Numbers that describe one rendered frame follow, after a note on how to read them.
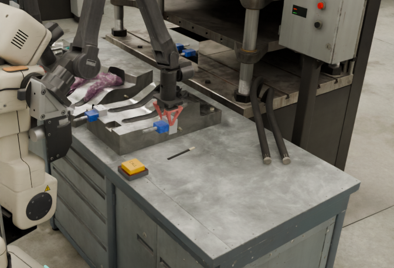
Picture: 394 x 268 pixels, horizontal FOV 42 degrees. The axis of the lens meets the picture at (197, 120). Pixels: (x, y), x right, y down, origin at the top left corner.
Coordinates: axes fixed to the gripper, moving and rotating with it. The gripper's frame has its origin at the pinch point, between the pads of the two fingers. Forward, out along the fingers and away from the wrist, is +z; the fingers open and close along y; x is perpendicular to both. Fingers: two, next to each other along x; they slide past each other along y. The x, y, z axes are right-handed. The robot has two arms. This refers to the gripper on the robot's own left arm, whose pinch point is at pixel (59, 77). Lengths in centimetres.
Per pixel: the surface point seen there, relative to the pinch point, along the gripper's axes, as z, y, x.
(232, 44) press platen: 35, -28, -74
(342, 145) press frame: 129, -68, -105
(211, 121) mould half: 33, -48, -27
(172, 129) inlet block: 10, -53, -4
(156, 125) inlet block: 5.5, -49.6, -0.6
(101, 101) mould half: 18.6, -7.6, -7.6
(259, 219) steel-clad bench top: 17, -97, 10
